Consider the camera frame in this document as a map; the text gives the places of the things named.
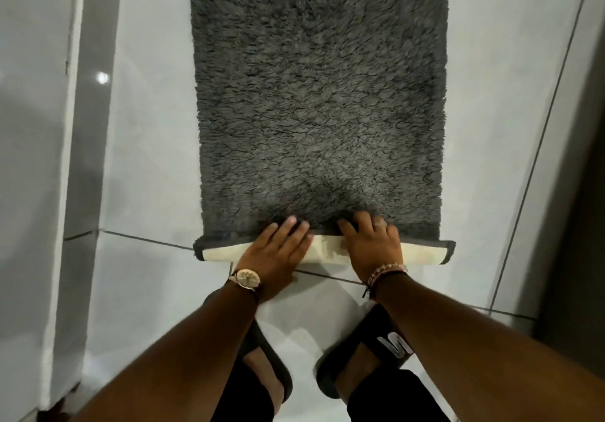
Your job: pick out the grey shaggy bath mat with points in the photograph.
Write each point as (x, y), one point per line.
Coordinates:
(321, 105)

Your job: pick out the plain black slide sandal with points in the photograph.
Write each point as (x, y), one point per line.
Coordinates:
(272, 355)

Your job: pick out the person's right little finger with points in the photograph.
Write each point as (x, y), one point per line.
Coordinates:
(392, 233)

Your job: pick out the person's right forearm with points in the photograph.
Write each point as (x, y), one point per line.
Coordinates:
(472, 341)

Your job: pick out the person's left forearm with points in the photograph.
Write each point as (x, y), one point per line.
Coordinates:
(189, 346)

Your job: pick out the person's left hand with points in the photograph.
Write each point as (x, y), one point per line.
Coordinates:
(274, 261)

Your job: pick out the person's right middle finger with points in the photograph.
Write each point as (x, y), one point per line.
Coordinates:
(364, 222)

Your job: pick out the person's right hand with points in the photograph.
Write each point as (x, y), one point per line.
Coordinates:
(376, 249)

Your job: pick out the dark door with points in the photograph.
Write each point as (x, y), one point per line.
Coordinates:
(576, 247)

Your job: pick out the person's left little finger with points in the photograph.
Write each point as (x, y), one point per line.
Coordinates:
(267, 231)

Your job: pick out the black slide sandal white print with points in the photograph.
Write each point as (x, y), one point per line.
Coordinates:
(373, 336)

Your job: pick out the black trousers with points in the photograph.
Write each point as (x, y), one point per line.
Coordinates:
(392, 398)

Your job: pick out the white glossy cabinet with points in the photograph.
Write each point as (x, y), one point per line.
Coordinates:
(33, 176)

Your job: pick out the person's left middle finger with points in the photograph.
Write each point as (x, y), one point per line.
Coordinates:
(300, 231)

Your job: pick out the gold wristwatch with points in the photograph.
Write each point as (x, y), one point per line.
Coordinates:
(246, 279)

